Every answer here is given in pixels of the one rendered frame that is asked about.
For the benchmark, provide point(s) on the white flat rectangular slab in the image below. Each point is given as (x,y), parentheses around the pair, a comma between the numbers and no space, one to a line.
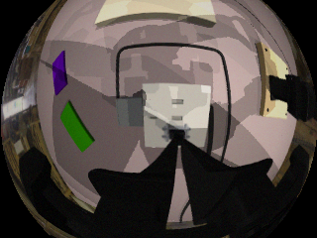
(195,11)

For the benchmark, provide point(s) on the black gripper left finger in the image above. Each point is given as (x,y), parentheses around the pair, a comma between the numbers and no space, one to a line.
(154,185)

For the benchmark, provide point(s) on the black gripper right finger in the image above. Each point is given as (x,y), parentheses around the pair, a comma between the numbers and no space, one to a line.
(209,181)

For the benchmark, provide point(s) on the purple flat rectangular block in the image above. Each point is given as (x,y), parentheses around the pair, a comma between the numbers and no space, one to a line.
(59,73)

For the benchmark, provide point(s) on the black cable with grey plug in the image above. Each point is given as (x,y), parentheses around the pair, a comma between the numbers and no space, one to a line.
(131,108)

